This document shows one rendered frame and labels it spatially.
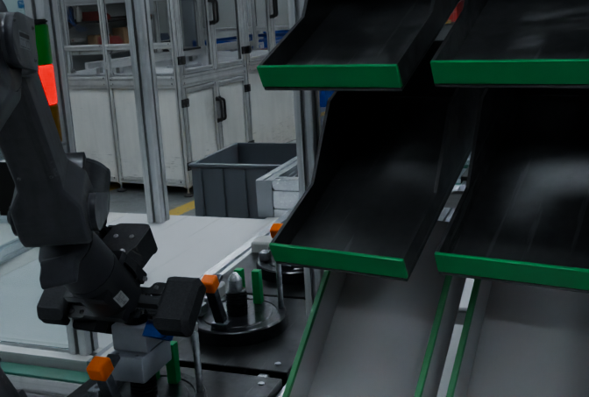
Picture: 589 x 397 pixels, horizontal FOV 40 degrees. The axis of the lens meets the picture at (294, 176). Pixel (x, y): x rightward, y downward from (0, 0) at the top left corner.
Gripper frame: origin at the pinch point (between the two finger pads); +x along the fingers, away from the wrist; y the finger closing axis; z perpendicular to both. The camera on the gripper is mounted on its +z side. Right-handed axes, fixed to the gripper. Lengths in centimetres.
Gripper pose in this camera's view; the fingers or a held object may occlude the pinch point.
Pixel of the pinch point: (139, 322)
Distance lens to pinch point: 93.7
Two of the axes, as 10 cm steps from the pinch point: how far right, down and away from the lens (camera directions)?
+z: 2.2, -8.2, 5.3
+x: 2.8, 5.8, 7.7
